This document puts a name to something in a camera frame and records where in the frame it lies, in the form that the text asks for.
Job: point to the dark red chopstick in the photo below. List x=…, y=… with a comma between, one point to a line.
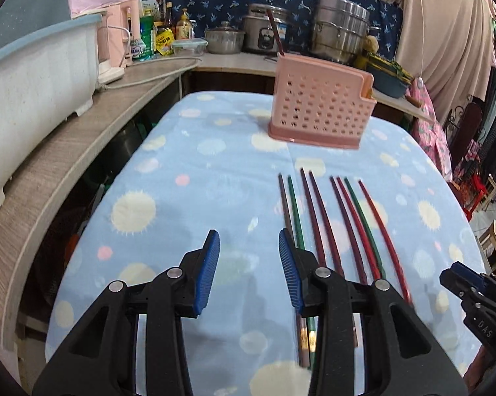
x=322, y=210
x=309, y=206
x=342, y=214

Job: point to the glass container with green lid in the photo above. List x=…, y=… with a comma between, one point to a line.
x=189, y=47

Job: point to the pink electric kettle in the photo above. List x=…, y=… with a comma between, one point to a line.
x=116, y=37

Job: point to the white carton box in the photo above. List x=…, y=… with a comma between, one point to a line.
x=151, y=7

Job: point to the large steel steamer pot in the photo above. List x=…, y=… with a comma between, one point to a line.
x=338, y=29

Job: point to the grey-blue perforated board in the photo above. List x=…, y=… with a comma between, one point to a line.
x=25, y=16

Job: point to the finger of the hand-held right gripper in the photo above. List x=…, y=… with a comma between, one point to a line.
x=462, y=276

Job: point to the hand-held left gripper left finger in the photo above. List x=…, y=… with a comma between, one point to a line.
x=206, y=272

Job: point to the red plastic stool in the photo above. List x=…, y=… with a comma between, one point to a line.
x=474, y=194

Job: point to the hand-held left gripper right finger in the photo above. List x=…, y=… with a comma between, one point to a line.
x=291, y=272

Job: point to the white tub with blue rim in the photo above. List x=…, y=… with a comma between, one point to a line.
x=33, y=86

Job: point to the yellow loofah sponge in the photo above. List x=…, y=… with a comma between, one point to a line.
x=371, y=45

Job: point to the yellow oil bottle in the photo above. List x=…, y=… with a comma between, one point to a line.
x=184, y=27

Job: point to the beige hanging cloth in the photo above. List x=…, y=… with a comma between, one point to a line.
x=437, y=29

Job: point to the dark sauce bottle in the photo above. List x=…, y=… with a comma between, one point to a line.
x=169, y=16

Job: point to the steel rice cooker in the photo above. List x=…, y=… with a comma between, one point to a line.
x=258, y=29

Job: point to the black metal chair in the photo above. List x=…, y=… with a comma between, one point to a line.
x=466, y=132

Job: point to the pink floral cloth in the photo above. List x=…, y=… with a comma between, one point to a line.
x=431, y=132

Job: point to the wooden crate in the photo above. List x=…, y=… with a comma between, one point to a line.
x=495, y=243

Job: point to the wooden counter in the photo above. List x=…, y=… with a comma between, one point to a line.
x=66, y=156

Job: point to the green chopstick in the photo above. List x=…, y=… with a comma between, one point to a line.
x=361, y=214
x=294, y=206

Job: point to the yellow packet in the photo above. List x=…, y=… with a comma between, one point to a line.
x=164, y=44

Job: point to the steel pot with lid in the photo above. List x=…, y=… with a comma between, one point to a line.
x=225, y=40

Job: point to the pink perforated utensil holder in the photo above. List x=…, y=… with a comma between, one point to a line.
x=314, y=103

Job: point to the brown chopstick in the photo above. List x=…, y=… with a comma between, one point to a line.
x=274, y=31
x=285, y=202

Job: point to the blue spotted blanket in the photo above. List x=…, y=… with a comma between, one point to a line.
x=190, y=173

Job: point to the blue basin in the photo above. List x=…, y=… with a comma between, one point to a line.
x=388, y=82

